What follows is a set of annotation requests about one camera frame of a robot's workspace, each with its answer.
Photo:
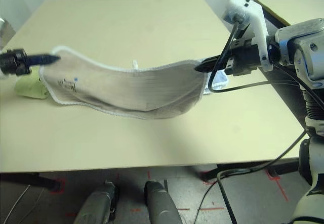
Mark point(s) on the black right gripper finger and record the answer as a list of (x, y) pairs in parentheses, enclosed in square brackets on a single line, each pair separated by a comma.
[(215, 60), (211, 68)]

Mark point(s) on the grey robot right leg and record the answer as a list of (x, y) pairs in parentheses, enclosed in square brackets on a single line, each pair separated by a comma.
[(162, 203)]

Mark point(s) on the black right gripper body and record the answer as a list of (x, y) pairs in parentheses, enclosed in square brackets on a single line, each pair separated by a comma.
[(245, 57)]

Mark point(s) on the grey robot left leg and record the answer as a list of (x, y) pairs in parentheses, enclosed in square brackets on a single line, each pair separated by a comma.
[(96, 206)]

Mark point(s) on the beige towel with white trim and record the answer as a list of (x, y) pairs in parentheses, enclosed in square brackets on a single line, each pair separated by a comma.
[(126, 90)]

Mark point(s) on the black furniture foot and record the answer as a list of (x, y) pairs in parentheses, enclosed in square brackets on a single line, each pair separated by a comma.
[(273, 172)]

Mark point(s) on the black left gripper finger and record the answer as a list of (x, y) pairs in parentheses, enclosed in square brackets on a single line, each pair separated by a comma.
[(41, 57), (40, 62)]

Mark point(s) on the folded blue towel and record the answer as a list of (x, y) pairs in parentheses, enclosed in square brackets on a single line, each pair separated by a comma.
[(220, 80)]

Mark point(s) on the black table leg bar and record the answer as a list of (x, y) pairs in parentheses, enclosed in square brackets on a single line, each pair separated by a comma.
[(240, 167), (30, 181)]

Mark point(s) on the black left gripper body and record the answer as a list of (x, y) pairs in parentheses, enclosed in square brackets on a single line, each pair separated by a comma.
[(14, 62)]

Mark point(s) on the grey robot leg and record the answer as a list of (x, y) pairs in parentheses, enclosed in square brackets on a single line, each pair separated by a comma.
[(162, 203), (96, 206)]

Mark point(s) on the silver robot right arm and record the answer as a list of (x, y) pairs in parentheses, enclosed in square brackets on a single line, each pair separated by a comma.
[(303, 52)]

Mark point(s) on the folded green towel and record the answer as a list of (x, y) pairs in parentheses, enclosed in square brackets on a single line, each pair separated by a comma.
[(27, 87)]

